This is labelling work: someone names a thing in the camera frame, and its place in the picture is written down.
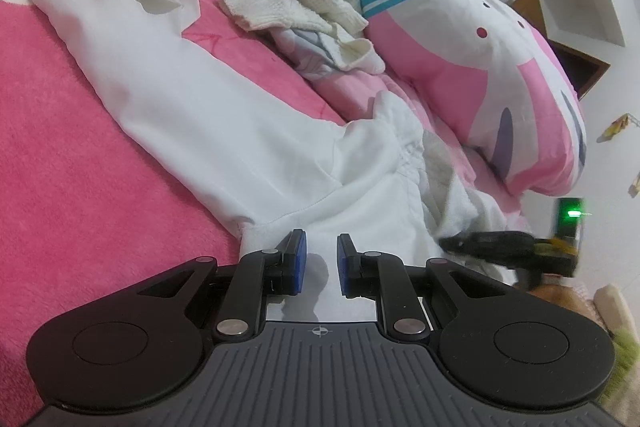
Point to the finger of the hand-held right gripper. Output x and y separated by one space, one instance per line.
480 246

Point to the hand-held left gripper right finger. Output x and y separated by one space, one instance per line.
344 264

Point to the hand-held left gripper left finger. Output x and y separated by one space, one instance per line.
299 262

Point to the white shirt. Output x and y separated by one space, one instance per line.
200 117

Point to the person's right forearm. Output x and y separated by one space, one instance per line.
612 302

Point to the person's right hand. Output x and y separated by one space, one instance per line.
552 296

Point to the pink printed quilt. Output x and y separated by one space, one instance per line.
350 87

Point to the brown wooden door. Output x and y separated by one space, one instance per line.
575 67

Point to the pink white printed pillow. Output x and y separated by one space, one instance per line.
450 57

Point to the yellow torn wall sticker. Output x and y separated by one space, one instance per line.
636 184
617 127

